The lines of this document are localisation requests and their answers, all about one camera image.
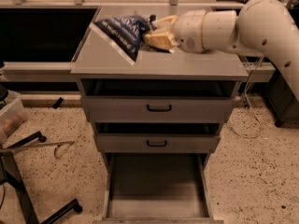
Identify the blue chip bag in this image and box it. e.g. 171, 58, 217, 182
94, 16, 150, 63

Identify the black rolling stand base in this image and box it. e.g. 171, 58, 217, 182
0, 131, 84, 224

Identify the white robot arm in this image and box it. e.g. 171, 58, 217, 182
143, 0, 299, 99

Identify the grey drawer cabinet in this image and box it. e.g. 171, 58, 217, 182
71, 23, 248, 168

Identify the small black floor object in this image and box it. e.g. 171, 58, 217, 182
52, 97, 64, 109

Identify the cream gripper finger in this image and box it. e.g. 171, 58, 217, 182
143, 29, 179, 50

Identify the thin metal rod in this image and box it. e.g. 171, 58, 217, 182
0, 141, 75, 156

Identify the white cable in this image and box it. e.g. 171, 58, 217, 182
229, 55, 265, 139

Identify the grey drawer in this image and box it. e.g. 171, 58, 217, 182
93, 153, 224, 224
94, 123, 221, 153
80, 78, 234, 123

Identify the dark grey side cabinet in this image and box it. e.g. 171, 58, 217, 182
263, 70, 299, 127

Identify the clear plastic storage bin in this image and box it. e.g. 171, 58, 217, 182
0, 91, 28, 144

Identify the middle grey drawer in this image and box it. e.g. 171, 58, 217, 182
94, 123, 221, 153

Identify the top grey drawer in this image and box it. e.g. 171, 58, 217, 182
80, 78, 234, 123

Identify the bottom grey drawer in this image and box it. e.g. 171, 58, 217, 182
93, 153, 224, 224

